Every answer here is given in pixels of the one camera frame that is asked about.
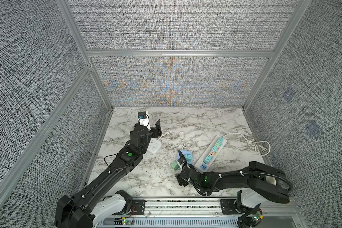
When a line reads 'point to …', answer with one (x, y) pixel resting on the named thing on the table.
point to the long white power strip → (200, 165)
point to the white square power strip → (155, 145)
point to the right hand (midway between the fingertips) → (178, 170)
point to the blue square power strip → (185, 152)
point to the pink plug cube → (212, 153)
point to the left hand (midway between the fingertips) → (155, 119)
